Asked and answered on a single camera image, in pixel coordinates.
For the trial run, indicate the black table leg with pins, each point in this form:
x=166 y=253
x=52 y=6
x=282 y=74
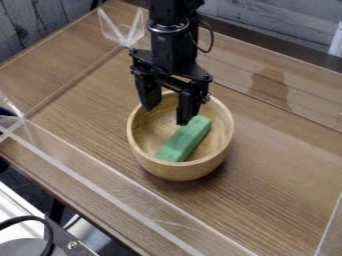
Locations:
x=56 y=211

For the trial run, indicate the clear acrylic table barrier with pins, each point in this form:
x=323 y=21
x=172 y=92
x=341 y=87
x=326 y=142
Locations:
x=258 y=192

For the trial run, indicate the brown wooden bowl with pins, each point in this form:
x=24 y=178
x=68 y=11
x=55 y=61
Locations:
x=150 y=129

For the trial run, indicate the grey metal bracket with screw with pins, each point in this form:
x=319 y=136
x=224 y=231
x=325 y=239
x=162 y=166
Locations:
x=67 y=245

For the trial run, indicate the white post at right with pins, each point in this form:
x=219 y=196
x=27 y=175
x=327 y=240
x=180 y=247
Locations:
x=335 y=46

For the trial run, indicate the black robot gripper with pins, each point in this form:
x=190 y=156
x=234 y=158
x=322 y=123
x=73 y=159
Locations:
x=168 y=66

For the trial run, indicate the green rectangular block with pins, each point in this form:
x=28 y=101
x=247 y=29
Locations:
x=184 y=140

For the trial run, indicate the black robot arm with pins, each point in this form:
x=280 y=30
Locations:
x=171 y=11

